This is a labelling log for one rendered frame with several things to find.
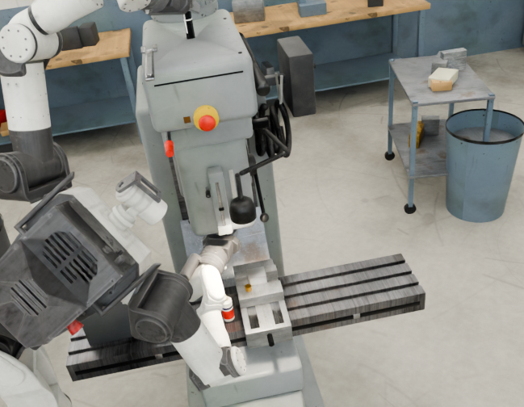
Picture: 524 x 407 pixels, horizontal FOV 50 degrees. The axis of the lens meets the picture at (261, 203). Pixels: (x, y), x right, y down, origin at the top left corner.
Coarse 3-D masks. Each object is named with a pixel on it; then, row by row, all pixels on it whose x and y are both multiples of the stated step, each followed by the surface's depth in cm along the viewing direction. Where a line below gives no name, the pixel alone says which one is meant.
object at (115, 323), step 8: (120, 304) 184; (112, 312) 185; (120, 312) 185; (88, 320) 185; (96, 320) 185; (104, 320) 186; (112, 320) 186; (120, 320) 187; (128, 320) 188; (88, 328) 186; (96, 328) 187; (104, 328) 188; (112, 328) 188; (120, 328) 189; (128, 328) 190; (88, 336) 188; (96, 336) 189; (104, 336) 190; (112, 336) 190; (120, 336) 191; (128, 336) 192; (96, 344) 191
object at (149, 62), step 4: (156, 44) 141; (140, 48) 140; (144, 48) 139; (152, 48) 139; (156, 48) 138; (144, 52) 138; (148, 52) 136; (152, 52) 136; (148, 56) 134; (152, 56) 134; (148, 60) 132; (152, 60) 131; (148, 64) 129; (152, 64) 129; (148, 68) 127; (152, 68) 127; (148, 72) 124; (152, 72) 124; (148, 76) 122; (152, 76) 122; (148, 80) 121; (152, 80) 121
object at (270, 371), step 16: (256, 352) 191; (272, 352) 190; (288, 352) 190; (256, 368) 185; (272, 368) 185; (288, 368) 184; (224, 384) 182; (240, 384) 184; (256, 384) 185; (272, 384) 186; (288, 384) 188; (208, 400) 185; (224, 400) 186; (240, 400) 188
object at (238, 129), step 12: (240, 120) 147; (180, 132) 146; (192, 132) 147; (204, 132) 147; (216, 132) 148; (228, 132) 149; (240, 132) 149; (252, 132) 150; (180, 144) 148; (192, 144) 148; (204, 144) 149
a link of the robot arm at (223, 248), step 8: (208, 240) 176; (216, 240) 176; (224, 240) 175; (232, 240) 175; (208, 248) 170; (216, 248) 170; (224, 248) 172; (232, 248) 175; (240, 248) 178; (216, 256) 167; (224, 256) 170; (224, 264) 169
